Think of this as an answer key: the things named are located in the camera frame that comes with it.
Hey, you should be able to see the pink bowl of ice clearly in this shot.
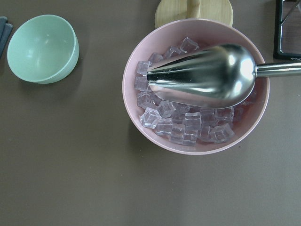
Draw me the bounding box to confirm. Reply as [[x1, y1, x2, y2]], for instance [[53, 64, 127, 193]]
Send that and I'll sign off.
[[122, 19, 269, 155]]

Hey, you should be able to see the metal ice scoop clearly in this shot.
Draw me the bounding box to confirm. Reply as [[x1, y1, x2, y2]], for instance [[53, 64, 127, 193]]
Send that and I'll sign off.
[[147, 44, 301, 108]]

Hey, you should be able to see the wooden cup stand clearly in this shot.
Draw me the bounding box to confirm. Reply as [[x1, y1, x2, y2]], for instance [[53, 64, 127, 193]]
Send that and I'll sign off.
[[154, 0, 233, 28]]

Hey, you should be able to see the green bowl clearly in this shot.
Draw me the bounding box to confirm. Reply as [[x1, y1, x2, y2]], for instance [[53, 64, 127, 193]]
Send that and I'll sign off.
[[7, 15, 79, 84]]

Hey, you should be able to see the grey folded cloth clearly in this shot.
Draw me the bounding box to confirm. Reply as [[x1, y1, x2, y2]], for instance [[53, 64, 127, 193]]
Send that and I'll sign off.
[[0, 16, 13, 57]]

